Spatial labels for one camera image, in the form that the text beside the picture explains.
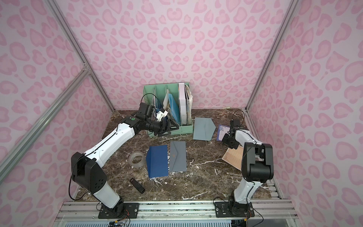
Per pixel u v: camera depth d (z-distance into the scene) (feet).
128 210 2.38
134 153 3.01
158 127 2.28
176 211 2.46
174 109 3.05
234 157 3.04
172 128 2.34
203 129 3.50
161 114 2.50
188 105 3.07
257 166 1.58
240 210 2.21
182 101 3.05
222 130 3.50
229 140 2.80
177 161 2.98
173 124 2.41
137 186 2.64
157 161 3.11
